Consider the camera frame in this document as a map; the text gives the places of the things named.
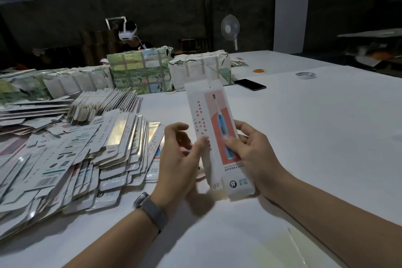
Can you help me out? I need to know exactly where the person's right hand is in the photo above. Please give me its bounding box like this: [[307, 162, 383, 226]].
[[223, 120, 294, 201]]

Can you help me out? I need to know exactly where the person's left hand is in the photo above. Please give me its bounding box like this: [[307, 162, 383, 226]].
[[149, 122, 211, 215]]

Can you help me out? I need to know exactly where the toothbrush carton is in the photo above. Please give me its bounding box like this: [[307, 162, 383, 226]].
[[183, 79, 257, 201]]

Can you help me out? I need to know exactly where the fanned stack of white cartons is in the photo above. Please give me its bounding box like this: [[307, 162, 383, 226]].
[[65, 88, 143, 124]]

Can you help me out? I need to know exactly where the pile of cartons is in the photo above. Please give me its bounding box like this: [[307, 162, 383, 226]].
[[0, 89, 168, 242]]

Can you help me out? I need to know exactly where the person's right forearm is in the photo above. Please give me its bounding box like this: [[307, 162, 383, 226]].
[[270, 175, 402, 268]]

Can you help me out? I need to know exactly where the grey band wristwatch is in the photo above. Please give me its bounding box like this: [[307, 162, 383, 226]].
[[133, 191, 169, 233]]

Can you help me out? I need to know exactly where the black smartphone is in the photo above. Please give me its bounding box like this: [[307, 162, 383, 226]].
[[234, 79, 267, 92]]

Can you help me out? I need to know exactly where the green printed wrapped bundle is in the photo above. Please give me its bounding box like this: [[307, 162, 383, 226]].
[[106, 46, 173, 95]]

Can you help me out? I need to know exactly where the dark wooden chair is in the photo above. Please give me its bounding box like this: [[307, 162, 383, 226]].
[[179, 37, 211, 52]]

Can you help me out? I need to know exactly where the white standing fan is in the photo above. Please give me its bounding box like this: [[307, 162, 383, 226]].
[[220, 14, 241, 51]]

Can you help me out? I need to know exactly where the white board panel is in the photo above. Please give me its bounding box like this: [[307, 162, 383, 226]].
[[273, 0, 311, 55]]

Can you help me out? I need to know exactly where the row of white wrapped bundles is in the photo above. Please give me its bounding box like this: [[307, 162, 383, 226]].
[[0, 65, 115, 104]]

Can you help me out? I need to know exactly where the cluttered side table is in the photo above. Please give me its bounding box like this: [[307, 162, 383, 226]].
[[337, 28, 402, 77]]

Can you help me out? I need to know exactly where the white strapped wrapped bundle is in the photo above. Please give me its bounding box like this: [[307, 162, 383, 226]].
[[167, 50, 233, 91]]

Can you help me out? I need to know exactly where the white head-mounted camera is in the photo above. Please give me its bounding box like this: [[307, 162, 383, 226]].
[[105, 16, 138, 42]]

